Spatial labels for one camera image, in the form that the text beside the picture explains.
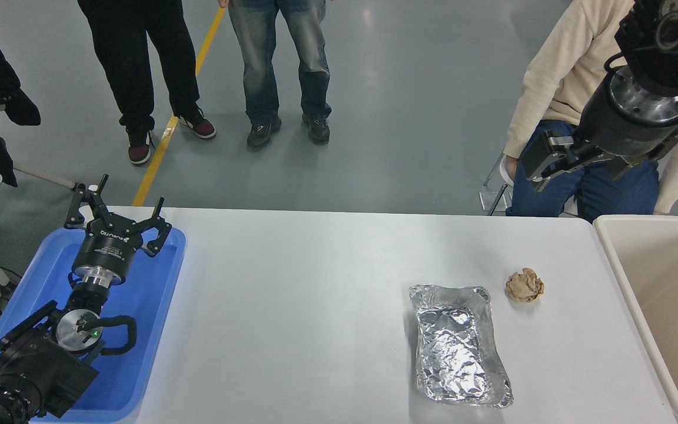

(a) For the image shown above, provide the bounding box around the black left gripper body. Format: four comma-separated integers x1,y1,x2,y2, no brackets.
71,218,147,275

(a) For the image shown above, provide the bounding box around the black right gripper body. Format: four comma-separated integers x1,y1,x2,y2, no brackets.
577,81,678,160

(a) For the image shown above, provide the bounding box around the silver foil tray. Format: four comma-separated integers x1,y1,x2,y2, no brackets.
408,284,514,409

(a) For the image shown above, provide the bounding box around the metal chair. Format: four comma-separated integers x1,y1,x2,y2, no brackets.
479,152,581,217

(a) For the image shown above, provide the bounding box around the blue plastic tray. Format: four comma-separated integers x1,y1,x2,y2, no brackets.
0,227,187,423

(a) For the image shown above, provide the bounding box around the seated person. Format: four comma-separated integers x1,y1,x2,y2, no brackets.
503,0,678,223

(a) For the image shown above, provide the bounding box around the crumpled tan paper ball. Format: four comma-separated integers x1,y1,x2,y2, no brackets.
504,268,546,304

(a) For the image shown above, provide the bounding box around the large pale bin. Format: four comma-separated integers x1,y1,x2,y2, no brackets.
593,214,678,424

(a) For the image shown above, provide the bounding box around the standing person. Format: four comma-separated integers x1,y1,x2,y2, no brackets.
77,0,217,166
218,0,333,148

